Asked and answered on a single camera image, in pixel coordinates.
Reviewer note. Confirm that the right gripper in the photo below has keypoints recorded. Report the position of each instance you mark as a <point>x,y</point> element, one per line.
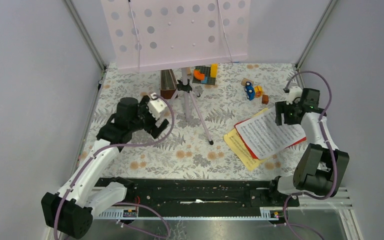
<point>282,107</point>

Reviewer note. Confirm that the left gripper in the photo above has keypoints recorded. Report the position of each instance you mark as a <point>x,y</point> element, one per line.
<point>156,131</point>

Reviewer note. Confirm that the white sheet music page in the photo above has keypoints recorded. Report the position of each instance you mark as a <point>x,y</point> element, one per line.
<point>270,134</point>

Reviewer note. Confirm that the pink music stand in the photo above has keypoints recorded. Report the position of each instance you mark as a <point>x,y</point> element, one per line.
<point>152,35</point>

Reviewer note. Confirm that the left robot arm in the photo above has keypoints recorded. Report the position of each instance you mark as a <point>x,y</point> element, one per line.
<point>72,209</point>

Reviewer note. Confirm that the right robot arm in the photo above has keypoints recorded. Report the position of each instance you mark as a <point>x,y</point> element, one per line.
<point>322,167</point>

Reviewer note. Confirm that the small brown block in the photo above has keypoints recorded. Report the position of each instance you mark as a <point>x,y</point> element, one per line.
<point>265,99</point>

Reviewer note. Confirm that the blue toy car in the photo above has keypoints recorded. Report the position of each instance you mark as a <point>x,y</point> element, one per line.
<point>250,93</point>

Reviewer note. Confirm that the wooden block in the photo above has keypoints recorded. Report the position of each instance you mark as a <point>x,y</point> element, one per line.
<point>247,82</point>

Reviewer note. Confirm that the brown metronome box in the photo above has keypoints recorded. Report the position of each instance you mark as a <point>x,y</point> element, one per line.
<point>168,83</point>

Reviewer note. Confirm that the yellow sheet music page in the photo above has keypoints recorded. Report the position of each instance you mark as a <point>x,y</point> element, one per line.
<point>236,144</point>

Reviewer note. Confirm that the floral table mat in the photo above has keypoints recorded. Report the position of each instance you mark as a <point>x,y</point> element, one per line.
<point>195,148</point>

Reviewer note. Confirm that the blue toy brick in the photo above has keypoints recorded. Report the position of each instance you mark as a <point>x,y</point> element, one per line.
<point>205,80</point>

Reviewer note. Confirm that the orange curved brick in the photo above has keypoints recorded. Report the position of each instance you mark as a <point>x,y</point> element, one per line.
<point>198,75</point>

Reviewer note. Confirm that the yellow toy brick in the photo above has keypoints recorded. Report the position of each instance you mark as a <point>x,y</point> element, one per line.
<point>213,70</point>

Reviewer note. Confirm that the dark grey brick baseplate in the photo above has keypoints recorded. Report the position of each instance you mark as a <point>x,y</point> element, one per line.
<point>205,69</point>

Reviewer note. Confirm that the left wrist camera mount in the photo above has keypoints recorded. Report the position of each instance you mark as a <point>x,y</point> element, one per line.
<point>156,106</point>

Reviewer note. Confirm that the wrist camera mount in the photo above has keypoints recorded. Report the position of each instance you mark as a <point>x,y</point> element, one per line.
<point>293,93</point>
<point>156,106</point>

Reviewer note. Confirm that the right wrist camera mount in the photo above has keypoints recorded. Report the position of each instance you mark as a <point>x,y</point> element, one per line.
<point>293,93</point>

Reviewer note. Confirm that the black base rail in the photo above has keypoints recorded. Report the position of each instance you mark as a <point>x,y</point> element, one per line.
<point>192,198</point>

